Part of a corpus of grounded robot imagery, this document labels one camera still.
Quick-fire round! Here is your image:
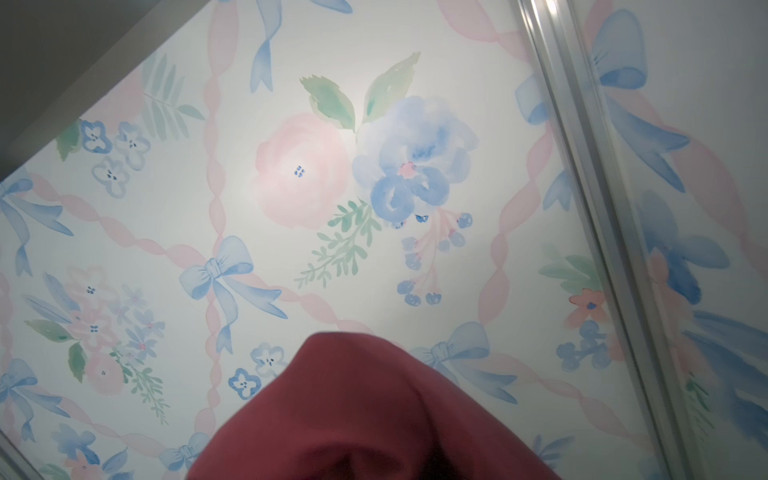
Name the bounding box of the right corner aluminium post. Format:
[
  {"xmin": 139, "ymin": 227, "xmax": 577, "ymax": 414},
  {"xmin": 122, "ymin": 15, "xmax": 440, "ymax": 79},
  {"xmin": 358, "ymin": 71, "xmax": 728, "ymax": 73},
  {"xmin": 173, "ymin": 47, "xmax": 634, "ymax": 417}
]
[{"xmin": 513, "ymin": 1, "xmax": 707, "ymax": 479}]

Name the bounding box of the maroon cloth garment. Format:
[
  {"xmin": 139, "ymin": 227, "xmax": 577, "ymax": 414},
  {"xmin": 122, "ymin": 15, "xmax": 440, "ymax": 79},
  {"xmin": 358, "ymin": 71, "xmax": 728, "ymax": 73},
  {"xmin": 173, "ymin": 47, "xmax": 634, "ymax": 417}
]
[{"xmin": 188, "ymin": 332, "xmax": 554, "ymax": 479}]

